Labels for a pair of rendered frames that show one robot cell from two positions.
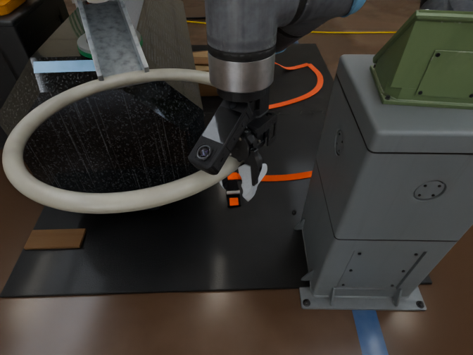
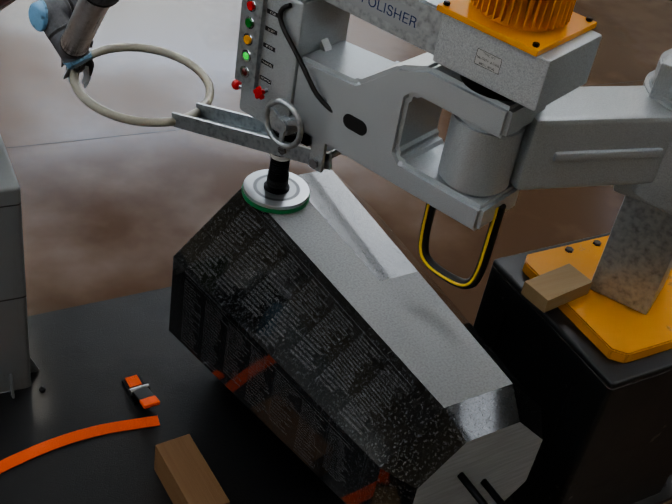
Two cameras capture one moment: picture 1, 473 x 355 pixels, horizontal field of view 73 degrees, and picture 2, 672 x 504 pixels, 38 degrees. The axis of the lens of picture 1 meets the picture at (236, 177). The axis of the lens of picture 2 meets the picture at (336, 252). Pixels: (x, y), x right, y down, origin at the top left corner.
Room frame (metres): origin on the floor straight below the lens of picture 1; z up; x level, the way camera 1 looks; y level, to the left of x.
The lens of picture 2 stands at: (3.44, -0.78, 2.59)
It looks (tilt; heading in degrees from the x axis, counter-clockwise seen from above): 37 degrees down; 147
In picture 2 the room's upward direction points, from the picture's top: 11 degrees clockwise
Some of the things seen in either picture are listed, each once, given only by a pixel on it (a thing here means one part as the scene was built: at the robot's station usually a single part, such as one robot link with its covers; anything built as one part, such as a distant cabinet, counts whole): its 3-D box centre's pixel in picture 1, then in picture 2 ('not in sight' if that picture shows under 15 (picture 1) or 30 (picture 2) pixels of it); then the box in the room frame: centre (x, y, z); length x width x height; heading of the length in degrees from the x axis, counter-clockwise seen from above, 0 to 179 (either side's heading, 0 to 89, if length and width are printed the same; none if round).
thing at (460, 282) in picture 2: not in sight; (456, 235); (1.73, 0.70, 1.04); 0.23 x 0.03 x 0.32; 23
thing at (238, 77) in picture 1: (239, 66); not in sight; (0.42, 0.00, 1.08); 0.10 x 0.09 x 0.05; 53
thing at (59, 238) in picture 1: (55, 239); not in sight; (0.84, 0.84, 0.02); 0.25 x 0.10 x 0.01; 92
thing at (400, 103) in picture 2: not in sight; (395, 117); (1.49, 0.58, 1.29); 0.74 x 0.23 x 0.49; 23
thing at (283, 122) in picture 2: not in sight; (291, 120); (1.28, 0.38, 1.18); 0.15 x 0.10 x 0.15; 23
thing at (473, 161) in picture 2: not in sight; (481, 146); (1.73, 0.70, 1.33); 0.19 x 0.19 x 0.20
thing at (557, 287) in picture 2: not in sight; (556, 287); (1.79, 1.09, 0.81); 0.20 x 0.10 x 0.05; 100
